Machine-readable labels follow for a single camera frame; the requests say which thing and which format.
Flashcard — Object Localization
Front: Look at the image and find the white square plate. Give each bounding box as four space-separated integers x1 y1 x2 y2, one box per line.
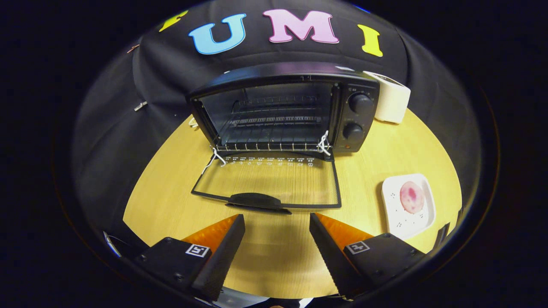
381 173 436 240

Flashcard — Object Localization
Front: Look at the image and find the black toaster oven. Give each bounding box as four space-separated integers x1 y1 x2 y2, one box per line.
185 62 381 214

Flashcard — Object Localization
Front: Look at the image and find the round pink pastry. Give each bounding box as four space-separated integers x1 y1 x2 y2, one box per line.
399 181 425 214

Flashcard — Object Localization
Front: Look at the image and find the white string tie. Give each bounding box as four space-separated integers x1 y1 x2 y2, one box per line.
317 130 331 156
201 146 226 175

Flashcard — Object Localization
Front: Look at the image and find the white pop-up toaster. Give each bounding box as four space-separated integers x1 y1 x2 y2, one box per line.
363 71 411 124

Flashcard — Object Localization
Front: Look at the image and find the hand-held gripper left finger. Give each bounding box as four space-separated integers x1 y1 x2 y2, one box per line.
133 214 246 302

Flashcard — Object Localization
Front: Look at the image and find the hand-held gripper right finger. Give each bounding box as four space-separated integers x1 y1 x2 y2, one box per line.
309 213 426 300

